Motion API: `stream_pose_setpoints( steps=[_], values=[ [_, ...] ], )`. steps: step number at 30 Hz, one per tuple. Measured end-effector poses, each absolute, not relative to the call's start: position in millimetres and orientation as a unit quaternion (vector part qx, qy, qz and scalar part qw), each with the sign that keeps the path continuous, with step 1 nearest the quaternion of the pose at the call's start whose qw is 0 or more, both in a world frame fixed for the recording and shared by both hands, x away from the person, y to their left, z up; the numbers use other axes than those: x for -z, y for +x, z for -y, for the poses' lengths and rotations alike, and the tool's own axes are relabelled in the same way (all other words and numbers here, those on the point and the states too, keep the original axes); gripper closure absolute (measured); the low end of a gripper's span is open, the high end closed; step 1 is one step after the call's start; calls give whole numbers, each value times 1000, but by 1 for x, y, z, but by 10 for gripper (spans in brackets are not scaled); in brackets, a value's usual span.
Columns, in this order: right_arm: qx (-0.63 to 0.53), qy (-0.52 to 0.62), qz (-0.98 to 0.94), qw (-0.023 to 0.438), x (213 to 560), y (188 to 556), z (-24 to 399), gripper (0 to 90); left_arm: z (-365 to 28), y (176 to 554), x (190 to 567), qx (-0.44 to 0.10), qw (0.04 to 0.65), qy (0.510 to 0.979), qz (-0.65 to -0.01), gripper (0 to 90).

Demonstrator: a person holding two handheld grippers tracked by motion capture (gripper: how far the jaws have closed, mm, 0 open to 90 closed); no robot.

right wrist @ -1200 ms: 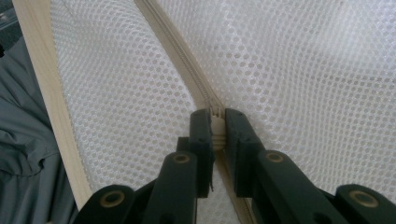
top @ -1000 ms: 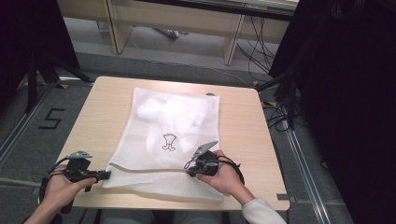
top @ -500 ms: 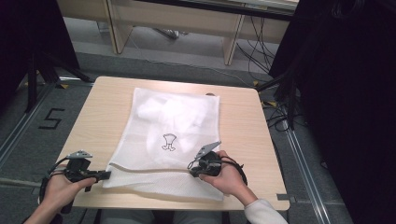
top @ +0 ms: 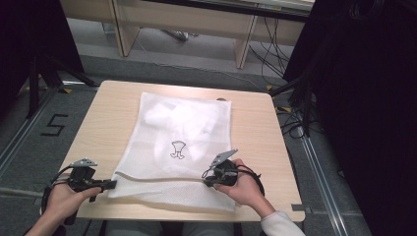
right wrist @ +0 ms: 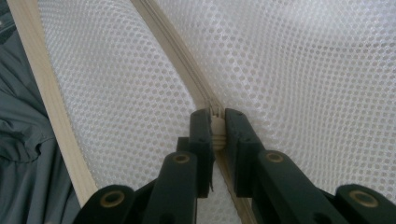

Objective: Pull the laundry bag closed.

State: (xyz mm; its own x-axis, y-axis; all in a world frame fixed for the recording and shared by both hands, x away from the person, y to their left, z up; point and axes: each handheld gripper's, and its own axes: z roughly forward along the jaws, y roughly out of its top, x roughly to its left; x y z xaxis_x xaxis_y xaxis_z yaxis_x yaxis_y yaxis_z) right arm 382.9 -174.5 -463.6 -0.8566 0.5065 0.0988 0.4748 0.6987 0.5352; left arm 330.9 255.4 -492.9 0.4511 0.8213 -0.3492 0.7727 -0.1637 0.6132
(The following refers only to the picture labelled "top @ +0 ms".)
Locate grey power strip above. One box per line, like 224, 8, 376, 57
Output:
160, 29, 200, 42

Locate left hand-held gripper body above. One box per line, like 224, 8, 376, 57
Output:
67, 157, 103, 203

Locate black hanging cables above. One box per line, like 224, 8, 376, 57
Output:
248, 16, 296, 89

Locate black floor cables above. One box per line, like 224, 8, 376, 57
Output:
275, 106, 313, 140

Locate black metal stand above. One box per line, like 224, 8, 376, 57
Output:
25, 53, 100, 120
269, 73, 317, 138

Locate grey tape strip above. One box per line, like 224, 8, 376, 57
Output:
290, 203, 313, 214

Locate person's left hand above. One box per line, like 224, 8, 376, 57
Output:
39, 182, 103, 228

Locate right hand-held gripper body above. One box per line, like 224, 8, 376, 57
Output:
209, 148, 240, 188

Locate black tape floor number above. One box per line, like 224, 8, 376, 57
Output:
40, 113, 70, 138

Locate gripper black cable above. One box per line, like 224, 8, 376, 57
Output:
237, 164, 267, 199
39, 165, 74, 212

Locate white mesh laundry bag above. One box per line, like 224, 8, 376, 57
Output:
107, 91, 238, 212

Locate light wooden desk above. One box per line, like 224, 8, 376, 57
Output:
58, 0, 317, 71

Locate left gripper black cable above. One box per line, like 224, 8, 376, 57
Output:
39, 165, 74, 212

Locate white garment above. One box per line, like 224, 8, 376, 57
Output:
144, 101, 219, 163

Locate metal floor rail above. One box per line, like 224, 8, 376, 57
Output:
294, 126, 351, 236
0, 86, 62, 176

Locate person's right hand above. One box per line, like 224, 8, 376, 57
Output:
212, 158, 264, 211

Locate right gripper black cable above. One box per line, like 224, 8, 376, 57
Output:
237, 164, 267, 199

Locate black curtain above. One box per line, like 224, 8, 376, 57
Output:
283, 0, 417, 236
0, 0, 86, 116

